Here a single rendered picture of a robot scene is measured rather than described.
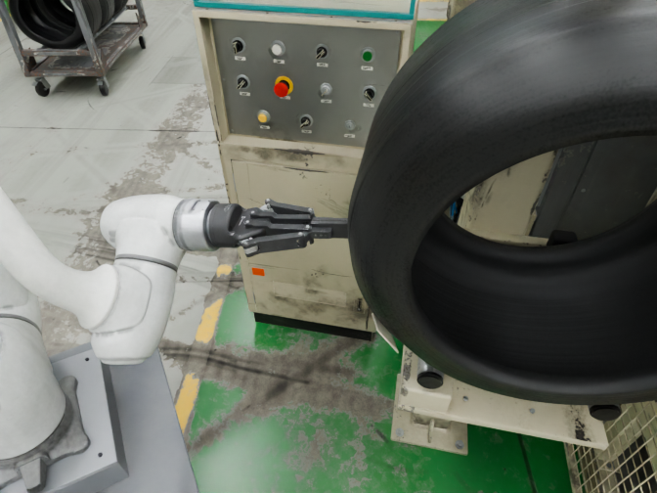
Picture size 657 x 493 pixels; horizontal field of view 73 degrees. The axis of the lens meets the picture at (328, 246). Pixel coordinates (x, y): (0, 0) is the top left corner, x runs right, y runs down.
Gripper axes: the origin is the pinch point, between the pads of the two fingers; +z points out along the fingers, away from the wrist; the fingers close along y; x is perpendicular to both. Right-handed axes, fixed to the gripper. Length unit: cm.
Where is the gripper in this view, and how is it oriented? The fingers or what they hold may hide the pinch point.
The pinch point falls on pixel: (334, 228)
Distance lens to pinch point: 70.6
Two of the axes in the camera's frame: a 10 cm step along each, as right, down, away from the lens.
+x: 1.4, 7.5, 6.5
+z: 9.7, 0.3, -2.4
